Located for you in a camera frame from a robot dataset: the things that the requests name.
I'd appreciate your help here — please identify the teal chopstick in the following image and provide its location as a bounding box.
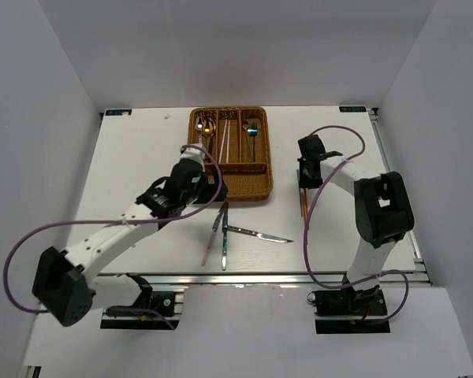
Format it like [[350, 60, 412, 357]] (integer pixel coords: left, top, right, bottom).
[[296, 169, 304, 218]]

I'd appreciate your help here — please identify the green rainbow fork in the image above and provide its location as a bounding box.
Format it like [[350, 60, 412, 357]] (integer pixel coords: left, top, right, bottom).
[[249, 135, 256, 162]]

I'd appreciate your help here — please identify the green handled knife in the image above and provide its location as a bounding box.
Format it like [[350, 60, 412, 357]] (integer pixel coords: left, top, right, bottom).
[[222, 202, 229, 271]]

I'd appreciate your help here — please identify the aluminium table rail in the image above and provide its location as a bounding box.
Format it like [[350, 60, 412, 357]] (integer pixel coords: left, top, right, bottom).
[[88, 272, 431, 288]]

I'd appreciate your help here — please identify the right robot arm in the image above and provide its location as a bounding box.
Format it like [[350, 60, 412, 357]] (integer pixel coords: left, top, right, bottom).
[[298, 135, 415, 314]]

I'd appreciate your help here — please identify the wicker cutlery tray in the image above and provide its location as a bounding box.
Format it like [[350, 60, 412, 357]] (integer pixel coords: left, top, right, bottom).
[[188, 106, 274, 202]]

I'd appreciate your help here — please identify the copper fork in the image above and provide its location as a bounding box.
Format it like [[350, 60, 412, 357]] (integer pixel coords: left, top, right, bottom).
[[242, 123, 250, 135]]

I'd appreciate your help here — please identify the blue table label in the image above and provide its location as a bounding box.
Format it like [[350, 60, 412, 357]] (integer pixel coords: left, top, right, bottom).
[[338, 106, 367, 113], [105, 109, 132, 117]]

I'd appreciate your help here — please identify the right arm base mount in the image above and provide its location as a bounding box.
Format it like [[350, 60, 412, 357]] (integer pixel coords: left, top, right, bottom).
[[307, 289, 390, 335]]

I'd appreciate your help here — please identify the long orange chopstick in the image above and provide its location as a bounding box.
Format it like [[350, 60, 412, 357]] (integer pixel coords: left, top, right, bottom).
[[301, 188, 309, 229]]

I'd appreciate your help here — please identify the pink handled silver spoon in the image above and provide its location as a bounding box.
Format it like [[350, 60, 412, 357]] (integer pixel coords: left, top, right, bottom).
[[195, 117, 206, 146]]

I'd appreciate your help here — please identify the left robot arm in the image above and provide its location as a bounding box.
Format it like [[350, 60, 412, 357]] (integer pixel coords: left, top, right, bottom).
[[32, 157, 226, 327]]

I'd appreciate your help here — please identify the left blue table label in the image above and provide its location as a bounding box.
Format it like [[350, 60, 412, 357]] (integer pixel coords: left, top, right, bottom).
[[105, 109, 132, 117]]

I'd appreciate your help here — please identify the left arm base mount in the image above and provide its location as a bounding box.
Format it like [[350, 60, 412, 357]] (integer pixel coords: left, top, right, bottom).
[[99, 273, 181, 331]]

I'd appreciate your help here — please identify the pink handled knife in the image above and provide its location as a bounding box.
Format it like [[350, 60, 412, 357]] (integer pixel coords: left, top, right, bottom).
[[201, 202, 228, 266]]

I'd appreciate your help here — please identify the right blue table label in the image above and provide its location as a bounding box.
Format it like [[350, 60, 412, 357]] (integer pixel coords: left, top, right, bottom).
[[338, 106, 367, 113]]

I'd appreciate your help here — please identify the blue fork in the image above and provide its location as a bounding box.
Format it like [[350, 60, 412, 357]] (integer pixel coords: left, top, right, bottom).
[[247, 122, 258, 162]]

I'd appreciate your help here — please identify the dark handled knife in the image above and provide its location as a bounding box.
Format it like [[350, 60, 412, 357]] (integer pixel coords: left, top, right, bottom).
[[225, 225, 293, 243]]

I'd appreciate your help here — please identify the gold rainbow spoon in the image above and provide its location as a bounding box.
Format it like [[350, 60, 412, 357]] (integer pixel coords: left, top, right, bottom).
[[202, 118, 217, 150]]

